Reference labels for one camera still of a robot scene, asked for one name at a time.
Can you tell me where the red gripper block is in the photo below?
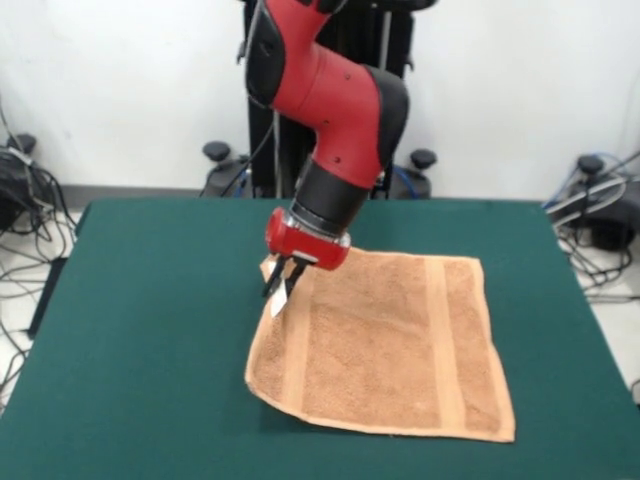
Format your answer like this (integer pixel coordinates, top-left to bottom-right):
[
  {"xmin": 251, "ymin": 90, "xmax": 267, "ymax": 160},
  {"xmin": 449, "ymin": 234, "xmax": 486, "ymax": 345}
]
[{"xmin": 260, "ymin": 208, "xmax": 351, "ymax": 299}]

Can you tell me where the dark green table cloth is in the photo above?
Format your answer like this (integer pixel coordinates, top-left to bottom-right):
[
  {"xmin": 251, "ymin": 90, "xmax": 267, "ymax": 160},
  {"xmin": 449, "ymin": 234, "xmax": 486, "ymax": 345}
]
[{"xmin": 0, "ymin": 198, "xmax": 640, "ymax": 480}]

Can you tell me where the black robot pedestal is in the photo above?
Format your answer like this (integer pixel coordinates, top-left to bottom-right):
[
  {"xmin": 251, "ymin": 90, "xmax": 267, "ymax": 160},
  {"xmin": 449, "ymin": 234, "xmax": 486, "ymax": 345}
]
[{"xmin": 199, "ymin": 0, "xmax": 437, "ymax": 200}]

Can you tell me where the tan terry towel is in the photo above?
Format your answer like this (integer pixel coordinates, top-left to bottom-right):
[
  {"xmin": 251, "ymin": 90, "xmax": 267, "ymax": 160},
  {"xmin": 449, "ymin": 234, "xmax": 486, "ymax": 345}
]
[{"xmin": 243, "ymin": 247, "xmax": 517, "ymax": 444}]

